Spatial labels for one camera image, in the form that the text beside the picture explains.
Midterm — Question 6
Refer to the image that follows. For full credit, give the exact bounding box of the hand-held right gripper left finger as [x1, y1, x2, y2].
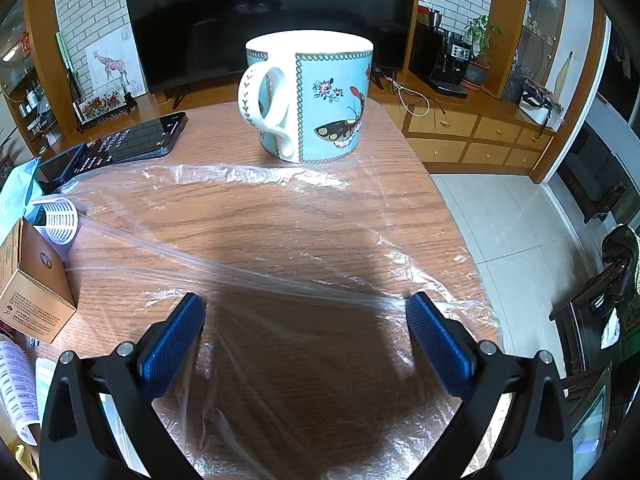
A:
[39, 292, 208, 480]

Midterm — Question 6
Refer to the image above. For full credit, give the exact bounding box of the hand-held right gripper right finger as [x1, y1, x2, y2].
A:
[406, 291, 576, 480]

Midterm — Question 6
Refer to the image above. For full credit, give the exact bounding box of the brown cardboard box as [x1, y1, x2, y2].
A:
[0, 218, 77, 344]

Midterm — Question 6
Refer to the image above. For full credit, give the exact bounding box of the clear plastic table sheet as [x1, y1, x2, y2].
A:
[50, 160, 501, 480]

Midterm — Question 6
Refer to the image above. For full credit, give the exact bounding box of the white printed leaflet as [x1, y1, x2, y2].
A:
[0, 340, 41, 446]

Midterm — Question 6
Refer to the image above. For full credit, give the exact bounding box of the small purple hair roller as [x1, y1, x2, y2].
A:
[31, 197, 80, 245]

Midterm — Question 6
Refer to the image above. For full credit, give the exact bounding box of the dark tablet with blue case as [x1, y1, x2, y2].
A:
[37, 143, 88, 184]

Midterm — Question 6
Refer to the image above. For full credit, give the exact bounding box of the wooden drawer sideboard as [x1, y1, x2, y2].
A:
[402, 100, 556, 177]

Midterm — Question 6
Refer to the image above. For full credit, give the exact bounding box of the light blue packet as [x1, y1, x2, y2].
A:
[0, 157, 43, 226]

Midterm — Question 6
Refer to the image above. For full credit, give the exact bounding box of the framed red flower picture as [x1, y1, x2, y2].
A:
[72, 87, 138, 133]

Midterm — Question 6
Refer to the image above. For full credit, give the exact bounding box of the blue butterfly ceramic mug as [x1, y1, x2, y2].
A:
[237, 31, 375, 165]

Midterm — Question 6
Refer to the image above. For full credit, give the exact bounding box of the giraffe drawing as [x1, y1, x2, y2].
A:
[85, 30, 148, 98]

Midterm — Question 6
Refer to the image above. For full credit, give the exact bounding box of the black coffee machine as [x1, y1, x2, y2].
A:
[429, 30, 476, 99]

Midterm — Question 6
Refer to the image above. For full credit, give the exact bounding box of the green potted plant blue pot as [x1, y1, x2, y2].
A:
[462, 15, 503, 92]

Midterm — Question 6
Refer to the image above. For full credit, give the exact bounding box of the wooden glass display cabinet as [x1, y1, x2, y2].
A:
[0, 0, 61, 156]

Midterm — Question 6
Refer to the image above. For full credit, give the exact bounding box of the green rod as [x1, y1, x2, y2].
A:
[55, 32, 76, 77]

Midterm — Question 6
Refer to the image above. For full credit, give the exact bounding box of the black flat television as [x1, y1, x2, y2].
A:
[122, 0, 420, 97]

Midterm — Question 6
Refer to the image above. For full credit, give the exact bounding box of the tall wooden glass cabinet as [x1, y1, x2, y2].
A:
[492, 0, 568, 106]

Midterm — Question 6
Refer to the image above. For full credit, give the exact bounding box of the white cable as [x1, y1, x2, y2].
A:
[380, 67, 432, 117]

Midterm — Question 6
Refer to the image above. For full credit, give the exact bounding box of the white feather wall picture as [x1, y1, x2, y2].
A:
[545, 40, 576, 93]

